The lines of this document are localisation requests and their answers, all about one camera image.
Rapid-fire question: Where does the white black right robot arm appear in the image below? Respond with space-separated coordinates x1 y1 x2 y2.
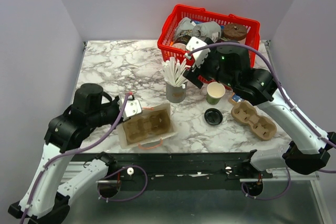
184 37 335 178

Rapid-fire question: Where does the brown lidded white tub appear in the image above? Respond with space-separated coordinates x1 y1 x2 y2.
223 23 247 44

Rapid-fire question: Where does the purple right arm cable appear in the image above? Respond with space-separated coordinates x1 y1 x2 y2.
186 40 336 201

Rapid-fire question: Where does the grey straw holder cup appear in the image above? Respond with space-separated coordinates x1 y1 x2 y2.
165 82 187 103

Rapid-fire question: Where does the grey wrapped bundle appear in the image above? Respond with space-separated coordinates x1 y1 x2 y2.
192 21 222 42

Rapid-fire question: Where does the cream printed paper bag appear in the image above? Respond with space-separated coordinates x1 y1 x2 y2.
117 103 177 150

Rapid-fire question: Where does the black mounting base rail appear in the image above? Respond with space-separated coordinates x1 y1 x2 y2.
73 150 274 192

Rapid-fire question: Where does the dark printed paper cup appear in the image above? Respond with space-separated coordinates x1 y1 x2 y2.
171 30 192 50

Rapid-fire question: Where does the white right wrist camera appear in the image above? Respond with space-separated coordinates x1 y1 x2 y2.
184 37 210 70

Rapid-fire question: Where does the brown cardboard cup carrier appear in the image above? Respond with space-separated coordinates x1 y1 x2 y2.
231 101 277 141

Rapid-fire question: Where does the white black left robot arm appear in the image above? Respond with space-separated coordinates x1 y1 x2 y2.
8 83 129 223

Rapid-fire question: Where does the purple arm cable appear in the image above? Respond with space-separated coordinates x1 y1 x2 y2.
19 92 148 224
186 40 336 201

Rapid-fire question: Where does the red plastic shopping basket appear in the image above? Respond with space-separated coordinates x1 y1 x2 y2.
156 4 261 83

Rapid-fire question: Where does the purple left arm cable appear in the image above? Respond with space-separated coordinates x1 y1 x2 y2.
19 92 148 224

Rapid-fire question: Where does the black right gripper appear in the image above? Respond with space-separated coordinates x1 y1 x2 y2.
182 37 237 90

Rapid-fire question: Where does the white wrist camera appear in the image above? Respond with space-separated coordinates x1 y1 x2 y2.
123 99 142 121
184 37 210 70

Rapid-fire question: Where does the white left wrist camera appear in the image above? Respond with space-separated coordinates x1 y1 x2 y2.
123 99 142 121

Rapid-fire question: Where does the white wrapped straws bundle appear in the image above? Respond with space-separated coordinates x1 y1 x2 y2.
160 57 191 89

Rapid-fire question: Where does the blue yellow card packet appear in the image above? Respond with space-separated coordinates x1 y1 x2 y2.
228 93 244 105

